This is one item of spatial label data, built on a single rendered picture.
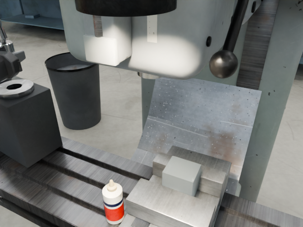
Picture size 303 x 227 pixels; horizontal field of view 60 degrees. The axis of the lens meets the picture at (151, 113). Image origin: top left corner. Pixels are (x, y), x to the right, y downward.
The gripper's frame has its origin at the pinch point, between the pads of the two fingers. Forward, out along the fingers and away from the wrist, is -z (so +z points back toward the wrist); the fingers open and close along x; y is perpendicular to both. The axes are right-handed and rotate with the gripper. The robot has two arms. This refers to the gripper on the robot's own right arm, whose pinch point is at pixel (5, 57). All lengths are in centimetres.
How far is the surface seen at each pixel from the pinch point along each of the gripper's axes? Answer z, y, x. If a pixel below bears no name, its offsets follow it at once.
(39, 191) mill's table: 14.1, 27.6, -10.7
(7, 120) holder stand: 7.0, 12.9, -1.6
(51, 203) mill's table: 16.8, 27.6, -15.4
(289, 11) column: -18, -10, -64
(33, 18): -478, 99, 322
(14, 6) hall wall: -538, 88, 405
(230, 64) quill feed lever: 26, -11, -48
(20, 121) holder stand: 5.8, 13.8, -4.1
